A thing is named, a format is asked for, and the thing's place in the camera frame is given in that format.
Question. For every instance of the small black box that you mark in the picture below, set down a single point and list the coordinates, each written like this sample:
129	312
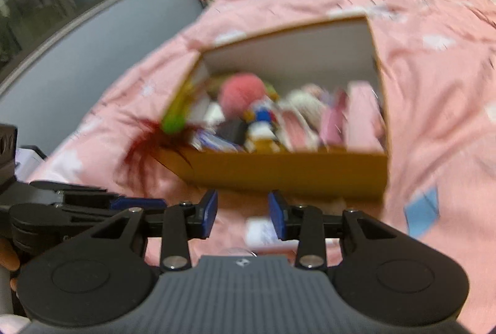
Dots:
232	130

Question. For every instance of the person's left hand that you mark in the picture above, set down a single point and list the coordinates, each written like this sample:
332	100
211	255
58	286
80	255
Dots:
8	254

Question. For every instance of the orange cardboard box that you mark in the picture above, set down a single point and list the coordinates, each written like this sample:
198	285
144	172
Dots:
290	171

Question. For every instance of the white pink crochet bunny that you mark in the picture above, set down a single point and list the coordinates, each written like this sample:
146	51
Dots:
306	101

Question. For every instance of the feather cat teaser wand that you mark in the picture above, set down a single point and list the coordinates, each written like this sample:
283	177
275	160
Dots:
173	123

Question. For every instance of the pink printed blanket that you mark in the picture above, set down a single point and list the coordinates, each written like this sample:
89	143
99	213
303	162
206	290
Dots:
426	105

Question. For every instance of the toy figure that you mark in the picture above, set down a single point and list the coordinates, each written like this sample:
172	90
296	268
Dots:
261	132

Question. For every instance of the pink fluffy pompom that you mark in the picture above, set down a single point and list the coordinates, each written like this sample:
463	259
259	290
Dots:
242	96

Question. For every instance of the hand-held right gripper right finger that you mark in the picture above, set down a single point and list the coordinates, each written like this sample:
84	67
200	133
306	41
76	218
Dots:
277	216

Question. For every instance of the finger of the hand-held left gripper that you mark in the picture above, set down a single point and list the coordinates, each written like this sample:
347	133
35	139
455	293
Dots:
135	204
69	187

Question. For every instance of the magenta flat box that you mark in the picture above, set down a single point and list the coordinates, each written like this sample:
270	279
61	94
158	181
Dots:
333	121

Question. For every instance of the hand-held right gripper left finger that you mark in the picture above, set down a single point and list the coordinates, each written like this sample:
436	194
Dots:
207	216

